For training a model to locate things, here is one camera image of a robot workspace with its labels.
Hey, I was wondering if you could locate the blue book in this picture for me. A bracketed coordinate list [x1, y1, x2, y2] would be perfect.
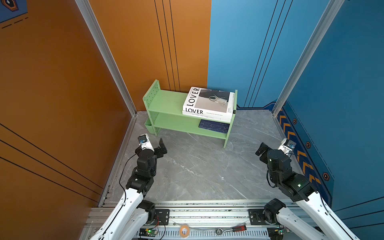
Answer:
[199, 120, 231, 134]

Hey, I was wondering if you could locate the white book with brown pattern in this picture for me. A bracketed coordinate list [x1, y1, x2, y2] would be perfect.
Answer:
[182, 112, 232, 124]

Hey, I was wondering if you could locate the white LOVER book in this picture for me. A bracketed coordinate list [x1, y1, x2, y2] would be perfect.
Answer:
[182, 87, 235, 119]

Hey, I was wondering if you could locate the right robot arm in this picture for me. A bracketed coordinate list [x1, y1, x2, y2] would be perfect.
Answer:
[256, 139, 358, 240]

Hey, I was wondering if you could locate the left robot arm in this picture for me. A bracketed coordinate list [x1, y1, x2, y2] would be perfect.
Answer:
[91, 134, 168, 240]

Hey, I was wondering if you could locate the green two-tier shelf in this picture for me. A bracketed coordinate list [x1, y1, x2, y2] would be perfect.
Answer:
[143, 80, 238, 147]

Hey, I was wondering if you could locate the small circuit board right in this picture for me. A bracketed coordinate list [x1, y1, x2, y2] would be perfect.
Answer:
[267, 228, 286, 240]

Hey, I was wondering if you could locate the small circuit board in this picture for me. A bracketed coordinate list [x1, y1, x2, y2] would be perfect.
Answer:
[138, 229, 159, 239]
[267, 228, 286, 240]

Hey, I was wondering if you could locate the small circuit board left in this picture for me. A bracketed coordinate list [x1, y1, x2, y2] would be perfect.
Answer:
[138, 229, 159, 239]

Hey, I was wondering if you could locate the tape roll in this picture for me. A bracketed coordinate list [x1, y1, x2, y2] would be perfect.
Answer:
[179, 225, 191, 239]

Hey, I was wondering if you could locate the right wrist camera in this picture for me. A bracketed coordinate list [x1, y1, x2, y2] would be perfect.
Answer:
[278, 138, 296, 155]

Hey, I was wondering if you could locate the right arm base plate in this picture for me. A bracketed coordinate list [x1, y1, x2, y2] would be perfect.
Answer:
[248, 209, 269, 226]

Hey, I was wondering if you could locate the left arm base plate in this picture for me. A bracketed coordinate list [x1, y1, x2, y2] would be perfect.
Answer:
[149, 208, 170, 226]

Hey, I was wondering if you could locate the ratchet with red handle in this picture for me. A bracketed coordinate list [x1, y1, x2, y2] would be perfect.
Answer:
[215, 225, 247, 236]

